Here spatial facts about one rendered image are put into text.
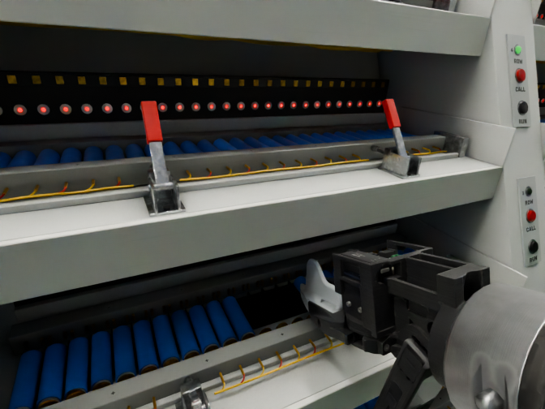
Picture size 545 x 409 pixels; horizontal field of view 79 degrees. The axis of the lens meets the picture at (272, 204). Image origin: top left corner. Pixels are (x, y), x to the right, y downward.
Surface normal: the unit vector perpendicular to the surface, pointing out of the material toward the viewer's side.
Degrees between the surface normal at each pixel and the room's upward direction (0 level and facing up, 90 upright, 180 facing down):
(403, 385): 92
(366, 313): 90
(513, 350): 56
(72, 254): 113
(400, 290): 90
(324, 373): 22
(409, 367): 92
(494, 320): 38
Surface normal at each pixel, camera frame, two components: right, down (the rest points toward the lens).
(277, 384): 0.04, -0.91
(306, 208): 0.44, 0.39
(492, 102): -0.90, 0.14
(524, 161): 0.42, 0.00
